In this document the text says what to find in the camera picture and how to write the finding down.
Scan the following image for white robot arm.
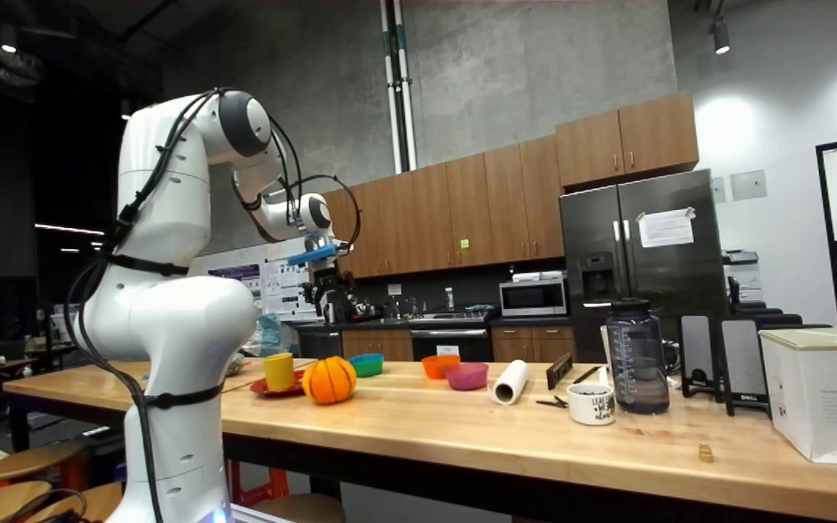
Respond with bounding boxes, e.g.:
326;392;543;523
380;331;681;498
67;87;346;523

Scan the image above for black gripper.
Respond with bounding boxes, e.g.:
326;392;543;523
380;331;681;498
306;267;360;325

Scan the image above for orange pumpkin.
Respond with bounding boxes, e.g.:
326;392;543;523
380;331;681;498
301;359;357;407

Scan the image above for black flat tool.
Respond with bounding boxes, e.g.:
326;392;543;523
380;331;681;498
547;354;572;391

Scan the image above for black chair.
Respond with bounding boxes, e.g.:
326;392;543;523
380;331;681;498
676;309;801;413

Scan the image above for plastic bag with contents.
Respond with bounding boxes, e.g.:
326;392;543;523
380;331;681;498
243;314;284;359

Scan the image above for wooden upper cabinets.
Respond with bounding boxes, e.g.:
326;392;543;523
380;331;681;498
326;93;698;279

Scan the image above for wooden stool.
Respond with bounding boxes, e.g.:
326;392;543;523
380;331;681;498
0;446;121;523

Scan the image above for orange bowl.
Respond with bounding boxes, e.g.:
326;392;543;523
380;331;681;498
422;354;458;381

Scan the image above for dark water jug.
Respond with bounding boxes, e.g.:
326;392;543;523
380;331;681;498
608;301;668;413

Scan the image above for paper towel roll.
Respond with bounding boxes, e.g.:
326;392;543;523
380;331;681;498
490;360;528;407

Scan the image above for yellow mug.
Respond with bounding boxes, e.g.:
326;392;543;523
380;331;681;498
261;353;296;392

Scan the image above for silver microwave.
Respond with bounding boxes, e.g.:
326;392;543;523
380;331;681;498
501;279;567;317

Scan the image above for white box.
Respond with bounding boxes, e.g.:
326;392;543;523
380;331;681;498
762;328;837;466

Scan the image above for pink bowl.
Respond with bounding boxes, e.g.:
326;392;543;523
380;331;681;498
445;365;489;391

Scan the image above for black oven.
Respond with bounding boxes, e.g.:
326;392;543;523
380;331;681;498
409;328;493;360

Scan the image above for red plate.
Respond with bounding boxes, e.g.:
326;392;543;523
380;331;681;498
249;373;306;399

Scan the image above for black refrigerator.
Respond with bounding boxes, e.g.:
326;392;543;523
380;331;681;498
559;173;726;360

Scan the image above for white mug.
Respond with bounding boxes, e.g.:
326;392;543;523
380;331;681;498
567;385;617;429

